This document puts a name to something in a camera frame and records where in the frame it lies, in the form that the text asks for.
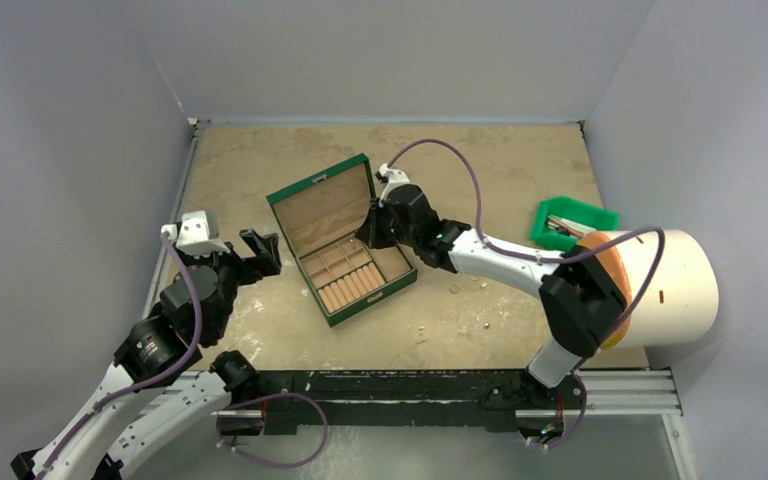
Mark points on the green ring tray insert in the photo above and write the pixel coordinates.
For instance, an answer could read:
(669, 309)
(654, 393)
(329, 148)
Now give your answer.
(346, 277)

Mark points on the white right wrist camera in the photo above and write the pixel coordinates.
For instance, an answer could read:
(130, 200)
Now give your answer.
(390, 178)

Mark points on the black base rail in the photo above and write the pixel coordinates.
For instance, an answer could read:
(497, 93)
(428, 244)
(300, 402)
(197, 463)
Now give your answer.
(496, 400)

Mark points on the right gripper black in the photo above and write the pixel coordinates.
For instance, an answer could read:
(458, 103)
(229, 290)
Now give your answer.
(384, 221)

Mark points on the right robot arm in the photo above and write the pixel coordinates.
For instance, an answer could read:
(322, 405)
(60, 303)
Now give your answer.
(582, 303)

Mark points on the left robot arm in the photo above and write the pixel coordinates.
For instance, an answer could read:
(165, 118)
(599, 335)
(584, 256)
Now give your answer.
(116, 430)

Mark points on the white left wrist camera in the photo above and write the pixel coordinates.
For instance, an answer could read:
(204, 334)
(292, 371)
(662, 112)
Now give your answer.
(196, 234)

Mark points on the green jewelry box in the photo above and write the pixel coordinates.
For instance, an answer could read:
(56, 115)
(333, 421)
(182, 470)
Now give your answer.
(319, 217)

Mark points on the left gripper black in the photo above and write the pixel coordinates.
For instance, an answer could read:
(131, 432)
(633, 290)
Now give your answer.
(254, 268)

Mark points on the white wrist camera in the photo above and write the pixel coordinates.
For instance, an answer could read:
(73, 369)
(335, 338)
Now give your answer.
(196, 234)
(390, 178)

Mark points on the white cylinder orange lid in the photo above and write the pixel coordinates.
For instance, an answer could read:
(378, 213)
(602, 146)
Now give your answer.
(680, 304)

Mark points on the green plastic bin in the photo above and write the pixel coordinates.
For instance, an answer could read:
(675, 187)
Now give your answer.
(561, 221)

